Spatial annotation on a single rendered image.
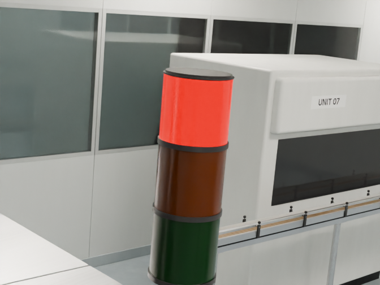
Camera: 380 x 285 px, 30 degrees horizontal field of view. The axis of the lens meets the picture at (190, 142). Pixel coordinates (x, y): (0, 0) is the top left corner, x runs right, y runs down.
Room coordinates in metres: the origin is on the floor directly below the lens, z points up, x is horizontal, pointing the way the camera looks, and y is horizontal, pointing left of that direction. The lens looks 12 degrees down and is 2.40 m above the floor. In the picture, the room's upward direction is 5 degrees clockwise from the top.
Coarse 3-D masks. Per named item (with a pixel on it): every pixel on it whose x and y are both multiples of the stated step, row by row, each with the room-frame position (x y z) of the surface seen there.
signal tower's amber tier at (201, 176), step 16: (160, 160) 0.48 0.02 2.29; (176, 160) 0.47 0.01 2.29; (192, 160) 0.47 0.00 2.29; (208, 160) 0.47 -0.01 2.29; (224, 160) 0.49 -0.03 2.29; (160, 176) 0.48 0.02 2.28; (176, 176) 0.47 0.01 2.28; (192, 176) 0.47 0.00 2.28; (208, 176) 0.47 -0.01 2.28; (160, 192) 0.48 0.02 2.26; (176, 192) 0.47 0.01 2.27; (192, 192) 0.47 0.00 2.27; (208, 192) 0.47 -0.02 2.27; (160, 208) 0.48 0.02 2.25; (176, 208) 0.47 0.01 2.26; (192, 208) 0.47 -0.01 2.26; (208, 208) 0.47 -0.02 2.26
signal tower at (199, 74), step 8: (168, 72) 0.48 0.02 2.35; (176, 72) 0.48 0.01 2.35; (184, 72) 0.48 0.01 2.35; (192, 72) 0.48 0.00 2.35; (200, 72) 0.49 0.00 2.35; (208, 72) 0.49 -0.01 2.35; (216, 72) 0.50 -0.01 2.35; (224, 72) 0.50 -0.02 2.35; (208, 80) 0.47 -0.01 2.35; (216, 80) 0.47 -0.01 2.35; (224, 80) 0.48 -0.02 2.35; (160, 144) 0.48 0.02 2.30; (168, 144) 0.48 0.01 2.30; (176, 144) 0.47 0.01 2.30; (200, 152) 0.47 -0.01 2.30; (208, 152) 0.47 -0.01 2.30; (160, 216) 0.48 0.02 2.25; (168, 216) 0.47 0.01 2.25; (176, 216) 0.47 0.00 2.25; (216, 216) 0.48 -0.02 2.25; (152, 280) 0.48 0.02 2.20; (160, 280) 0.47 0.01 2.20
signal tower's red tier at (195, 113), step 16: (176, 80) 0.47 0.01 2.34; (192, 80) 0.47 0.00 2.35; (176, 96) 0.47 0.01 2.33; (192, 96) 0.47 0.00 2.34; (208, 96) 0.47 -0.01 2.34; (224, 96) 0.48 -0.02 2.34; (176, 112) 0.47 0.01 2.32; (192, 112) 0.47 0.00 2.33; (208, 112) 0.47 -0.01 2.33; (224, 112) 0.48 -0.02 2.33; (160, 128) 0.49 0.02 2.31; (176, 128) 0.47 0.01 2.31; (192, 128) 0.47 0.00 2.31; (208, 128) 0.47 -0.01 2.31; (224, 128) 0.48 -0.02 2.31; (192, 144) 0.47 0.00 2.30; (208, 144) 0.47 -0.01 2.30; (224, 144) 0.48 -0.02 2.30
